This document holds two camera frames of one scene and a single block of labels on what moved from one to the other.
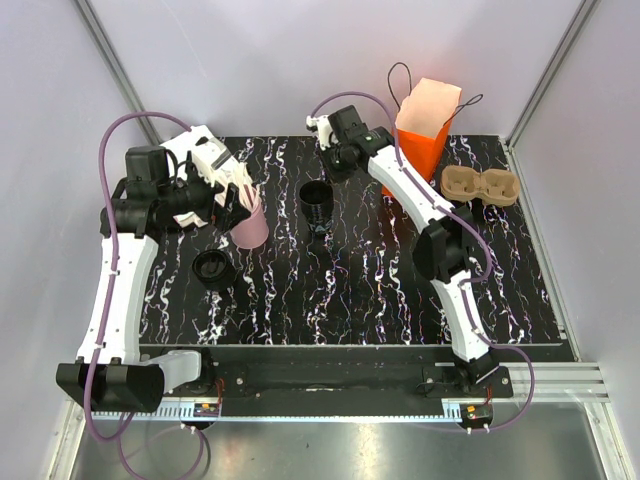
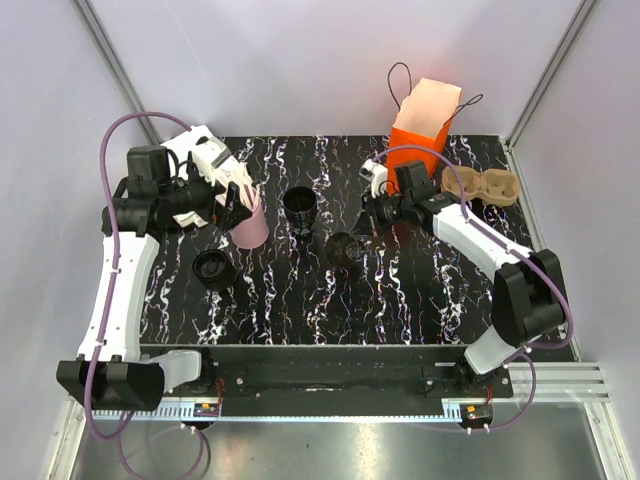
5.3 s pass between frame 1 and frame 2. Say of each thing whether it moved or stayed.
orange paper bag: stayed
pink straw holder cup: stayed
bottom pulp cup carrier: stayed
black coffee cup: moved
